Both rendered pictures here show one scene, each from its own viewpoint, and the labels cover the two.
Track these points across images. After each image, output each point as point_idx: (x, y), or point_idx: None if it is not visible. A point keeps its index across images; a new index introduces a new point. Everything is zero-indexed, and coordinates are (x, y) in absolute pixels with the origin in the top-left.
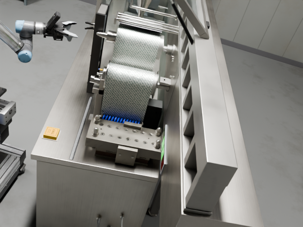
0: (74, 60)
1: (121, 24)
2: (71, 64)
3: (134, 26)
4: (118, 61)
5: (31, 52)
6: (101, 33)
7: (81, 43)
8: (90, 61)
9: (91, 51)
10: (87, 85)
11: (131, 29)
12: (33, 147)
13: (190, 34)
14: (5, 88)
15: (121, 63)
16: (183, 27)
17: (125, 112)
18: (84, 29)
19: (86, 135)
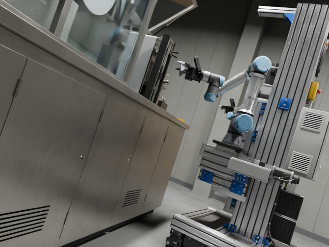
0: (158, 106)
1: (152, 44)
2: (161, 108)
3: (144, 41)
4: (152, 68)
5: (205, 92)
6: None
7: (143, 96)
8: (163, 81)
9: (166, 72)
10: (155, 103)
11: None
12: (188, 125)
13: (147, 33)
14: (214, 139)
15: (149, 68)
16: (158, 32)
17: None
18: (176, 58)
19: (167, 104)
